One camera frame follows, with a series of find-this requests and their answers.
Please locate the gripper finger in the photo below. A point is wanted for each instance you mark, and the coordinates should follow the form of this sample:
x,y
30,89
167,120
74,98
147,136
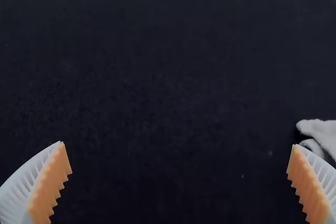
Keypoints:
x,y
312,184
31,190

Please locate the black mat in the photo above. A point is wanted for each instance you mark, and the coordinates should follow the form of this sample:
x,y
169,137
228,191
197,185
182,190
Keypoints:
x,y
168,64

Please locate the pale towel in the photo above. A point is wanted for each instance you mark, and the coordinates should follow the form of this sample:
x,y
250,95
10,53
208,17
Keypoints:
x,y
320,134

